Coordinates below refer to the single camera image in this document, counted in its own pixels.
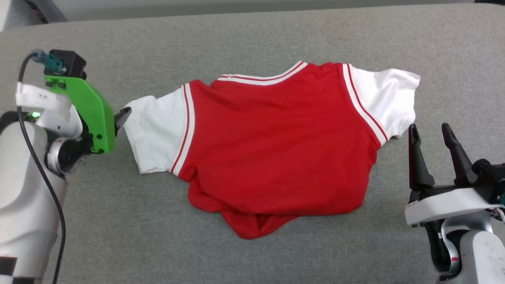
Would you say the red and white shirt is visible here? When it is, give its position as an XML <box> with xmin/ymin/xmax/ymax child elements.
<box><xmin>120</xmin><ymin>60</ymin><xmax>421</xmax><ymax>240</ymax></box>

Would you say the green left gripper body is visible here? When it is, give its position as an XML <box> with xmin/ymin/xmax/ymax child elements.
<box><xmin>44</xmin><ymin>75</ymin><xmax>116</xmax><ymax>155</ymax></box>

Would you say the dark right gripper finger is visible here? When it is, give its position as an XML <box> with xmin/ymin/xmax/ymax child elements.
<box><xmin>441</xmin><ymin>122</ymin><xmax>473</xmax><ymax>186</ymax></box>
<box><xmin>408</xmin><ymin>123</ymin><xmax>436</xmax><ymax>191</ymax></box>

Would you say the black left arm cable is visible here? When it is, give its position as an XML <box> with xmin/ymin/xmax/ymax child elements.
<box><xmin>17</xmin><ymin>50</ymin><xmax>67</xmax><ymax>284</ymax></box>

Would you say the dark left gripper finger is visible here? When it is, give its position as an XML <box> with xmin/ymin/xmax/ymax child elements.
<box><xmin>114</xmin><ymin>106</ymin><xmax>132</xmax><ymax>133</ymax></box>

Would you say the grey partition post with foot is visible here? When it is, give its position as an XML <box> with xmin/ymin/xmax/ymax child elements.
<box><xmin>4</xmin><ymin>0</ymin><xmax>68</xmax><ymax>30</ymax></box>

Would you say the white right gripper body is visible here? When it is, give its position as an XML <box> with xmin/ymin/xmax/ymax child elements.
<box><xmin>404</xmin><ymin>184</ymin><xmax>504</xmax><ymax>228</ymax></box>

